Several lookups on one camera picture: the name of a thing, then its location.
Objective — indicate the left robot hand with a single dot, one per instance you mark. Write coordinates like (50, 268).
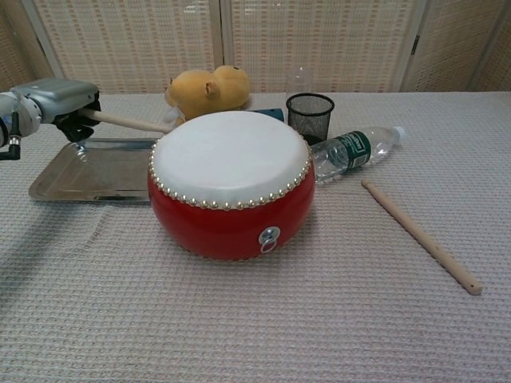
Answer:
(60, 97)

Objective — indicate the wooden drumstick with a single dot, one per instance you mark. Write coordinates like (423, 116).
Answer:
(127, 121)
(415, 235)

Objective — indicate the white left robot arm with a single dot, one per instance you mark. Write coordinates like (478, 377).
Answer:
(28, 111)

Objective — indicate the silver metal tray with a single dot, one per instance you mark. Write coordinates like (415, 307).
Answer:
(92, 175)

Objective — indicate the red drum with white skin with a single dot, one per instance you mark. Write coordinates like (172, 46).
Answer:
(223, 231)

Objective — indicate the woven folding screen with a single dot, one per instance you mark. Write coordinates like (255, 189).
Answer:
(139, 40)

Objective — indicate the yellow plush animal toy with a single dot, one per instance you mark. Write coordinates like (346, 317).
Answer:
(207, 95)

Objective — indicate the teal cylinder block with holes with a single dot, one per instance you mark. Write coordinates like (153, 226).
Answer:
(271, 113)

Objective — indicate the clear glass cup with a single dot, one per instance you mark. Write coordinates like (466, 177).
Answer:
(303, 84)

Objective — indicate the black mesh pen cup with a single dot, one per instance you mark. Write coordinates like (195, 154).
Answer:
(309, 119)

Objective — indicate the clear plastic water bottle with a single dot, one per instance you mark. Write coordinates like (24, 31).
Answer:
(351, 149)

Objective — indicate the white woven tablecloth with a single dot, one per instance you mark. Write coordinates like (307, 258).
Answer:
(279, 327)

